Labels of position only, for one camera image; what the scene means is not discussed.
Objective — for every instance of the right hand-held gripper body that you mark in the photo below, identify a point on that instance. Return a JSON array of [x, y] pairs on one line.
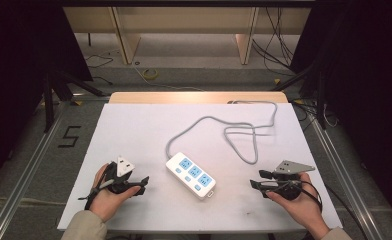
[[288, 186]]

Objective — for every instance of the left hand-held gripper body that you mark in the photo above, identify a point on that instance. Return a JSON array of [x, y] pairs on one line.
[[119, 183]]

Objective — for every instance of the person's left hand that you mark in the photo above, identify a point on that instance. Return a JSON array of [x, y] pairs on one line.
[[109, 200]]

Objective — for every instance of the person's right hand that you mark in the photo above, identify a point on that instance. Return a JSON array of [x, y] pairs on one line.
[[299, 206]]

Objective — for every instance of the white board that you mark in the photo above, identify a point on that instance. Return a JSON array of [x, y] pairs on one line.
[[137, 133]]

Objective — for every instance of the white power strip blue sockets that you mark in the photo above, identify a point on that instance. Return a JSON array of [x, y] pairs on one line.
[[190, 175]]

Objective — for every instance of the wooden table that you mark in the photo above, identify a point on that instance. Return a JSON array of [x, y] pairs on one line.
[[170, 97]]

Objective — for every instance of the black metal stand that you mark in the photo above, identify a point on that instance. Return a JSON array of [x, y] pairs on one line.
[[320, 100], [52, 96]]

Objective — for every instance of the yellow tape roll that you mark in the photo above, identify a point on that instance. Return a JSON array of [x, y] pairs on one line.
[[150, 74]]

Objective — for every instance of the dark curtain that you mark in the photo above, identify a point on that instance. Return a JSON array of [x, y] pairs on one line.
[[20, 66], [367, 83]]

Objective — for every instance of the wooden shelf unit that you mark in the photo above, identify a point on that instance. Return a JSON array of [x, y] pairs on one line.
[[184, 20]]

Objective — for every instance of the aluminium floor rail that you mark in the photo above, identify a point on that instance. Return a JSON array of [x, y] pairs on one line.
[[347, 180], [24, 170]]

